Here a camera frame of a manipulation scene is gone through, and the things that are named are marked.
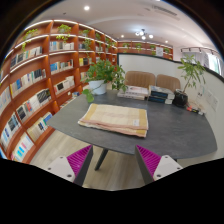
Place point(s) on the ceiling spotlight cluster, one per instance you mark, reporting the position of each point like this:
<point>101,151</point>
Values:
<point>143,35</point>

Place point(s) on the green plant in white pot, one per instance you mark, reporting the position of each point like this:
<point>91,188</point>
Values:
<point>103,72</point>

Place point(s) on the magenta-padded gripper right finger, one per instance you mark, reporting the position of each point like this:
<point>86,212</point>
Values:
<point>154,167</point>

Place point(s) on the tall plant in black pot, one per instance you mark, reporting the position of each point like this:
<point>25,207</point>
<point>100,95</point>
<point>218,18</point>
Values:
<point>192,72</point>

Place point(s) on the stack of dark books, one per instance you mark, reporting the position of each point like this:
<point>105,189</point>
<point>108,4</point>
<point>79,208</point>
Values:
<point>161,95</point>

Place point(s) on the folded beige striped towel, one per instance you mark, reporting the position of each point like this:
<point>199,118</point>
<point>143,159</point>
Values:
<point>125,120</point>

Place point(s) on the small items by wall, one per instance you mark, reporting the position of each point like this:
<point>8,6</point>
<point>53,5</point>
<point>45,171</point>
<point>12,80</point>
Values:
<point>197,111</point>

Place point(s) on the right tan chair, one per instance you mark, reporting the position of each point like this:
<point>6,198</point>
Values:
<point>168,82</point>

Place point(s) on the stack of white books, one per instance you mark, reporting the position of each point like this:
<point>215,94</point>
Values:
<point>134,92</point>

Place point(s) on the orange wooden bookshelf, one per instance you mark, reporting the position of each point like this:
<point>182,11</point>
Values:
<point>41,72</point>

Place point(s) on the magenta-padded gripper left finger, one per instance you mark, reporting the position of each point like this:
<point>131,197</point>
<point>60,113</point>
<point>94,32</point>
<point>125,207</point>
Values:
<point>73,167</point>

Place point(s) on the black table leg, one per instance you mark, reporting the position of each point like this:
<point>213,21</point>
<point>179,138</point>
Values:
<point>101,159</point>

